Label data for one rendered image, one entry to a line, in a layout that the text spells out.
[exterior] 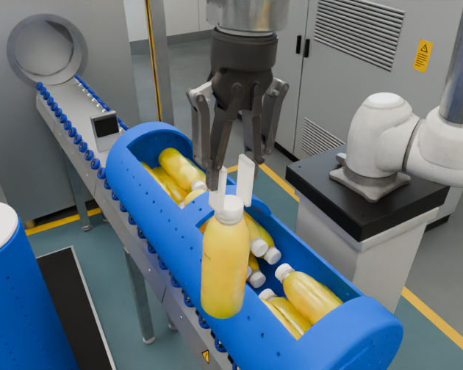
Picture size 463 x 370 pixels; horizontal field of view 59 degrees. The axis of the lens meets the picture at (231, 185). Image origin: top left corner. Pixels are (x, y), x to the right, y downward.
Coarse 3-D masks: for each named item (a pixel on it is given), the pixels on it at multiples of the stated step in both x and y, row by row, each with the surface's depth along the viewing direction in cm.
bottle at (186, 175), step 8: (168, 152) 126; (176, 152) 126; (160, 160) 126; (168, 160) 123; (176, 160) 122; (184, 160) 122; (168, 168) 123; (176, 168) 120; (184, 168) 118; (192, 168) 119; (176, 176) 119; (184, 176) 117; (192, 176) 117; (200, 176) 118; (184, 184) 117; (192, 184) 116
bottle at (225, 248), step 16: (208, 224) 60; (224, 224) 58; (240, 224) 59; (208, 240) 59; (224, 240) 58; (240, 240) 58; (208, 256) 60; (224, 256) 58; (240, 256) 59; (208, 272) 62; (224, 272) 60; (240, 272) 61; (208, 288) 63; (224, 288) 62; (240, 288) 64; (208, 304) 65; (224, 304) 64; (240, 304) 66
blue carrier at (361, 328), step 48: (144, 144) 127; (192, 144) 131; (144, 192) 105; (192, 240) 89; (288, 240) 101; (192, 288) 88; (336, 288) 91; (240, 336) 75; (288, 336) 68; (336, 336) 66; (384, 336) 71
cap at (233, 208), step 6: (228, 198) 58; (234, 198) 58; (240, 198) 59; (228, 204) 57; (234, 204) 57; (240, 204) 57; (228, 210) 56; (234, 210) 56; (240, 210) 57; (222, 216) 57; (228, 216) 56; (234, 216) 57; (240, 216) 58
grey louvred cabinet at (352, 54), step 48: (336, 0) 238; (384, 0) 209; (432, 0) 187; (288, 48) 291; (336, 48) 249; (384, 48) 217; (432, 48) 194; (288, 96) 308; (336, 96) 262; (432, 96) 201; (288, 144) 326; (336, 144) 274
